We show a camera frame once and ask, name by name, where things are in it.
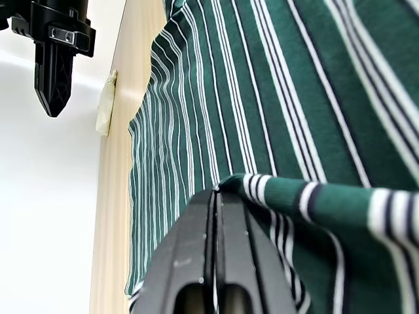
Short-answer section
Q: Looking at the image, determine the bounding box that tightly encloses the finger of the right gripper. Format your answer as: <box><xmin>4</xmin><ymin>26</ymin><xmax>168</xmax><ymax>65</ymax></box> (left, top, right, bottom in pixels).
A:
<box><xmin>33</xmin><ymin>41</ymin><xmax>79</xmax><ymax>118</ymax></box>

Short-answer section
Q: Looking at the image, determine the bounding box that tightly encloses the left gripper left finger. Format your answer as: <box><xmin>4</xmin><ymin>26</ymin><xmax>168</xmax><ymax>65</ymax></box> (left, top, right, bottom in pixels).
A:
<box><xmin>130</xmin><ymin>189</ymin><xmax>217</xmax><ymax>314</ymax></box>

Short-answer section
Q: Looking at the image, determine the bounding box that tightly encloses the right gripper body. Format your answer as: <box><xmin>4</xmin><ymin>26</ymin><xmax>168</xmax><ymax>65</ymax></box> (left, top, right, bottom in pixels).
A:
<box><xmin>0</xmin><ymin>0</ymin><xmax>97</xmax><ymax>59</ymax></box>

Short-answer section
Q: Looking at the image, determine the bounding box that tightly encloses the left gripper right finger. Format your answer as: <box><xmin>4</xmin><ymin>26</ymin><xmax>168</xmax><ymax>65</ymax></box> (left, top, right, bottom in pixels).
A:
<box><xmin>214</xmin><ymin>192</ymin><xmax>298</xmax><ymax>314</ymax></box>

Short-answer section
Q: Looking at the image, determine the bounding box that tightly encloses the green striped T-shirt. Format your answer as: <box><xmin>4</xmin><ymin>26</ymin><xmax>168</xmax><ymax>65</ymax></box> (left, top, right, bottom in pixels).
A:
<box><xmin>124</xmin><ymin>0</ymin><xmax>419</xmax><ymax>314</ymax></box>

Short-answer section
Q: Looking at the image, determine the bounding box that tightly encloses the beige tape piece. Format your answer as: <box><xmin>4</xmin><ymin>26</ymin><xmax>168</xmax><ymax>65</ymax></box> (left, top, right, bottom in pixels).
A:
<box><xmin>95</xmin><ymin>69</ymin><xmax>118</xmax><ymax>137</ymax></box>

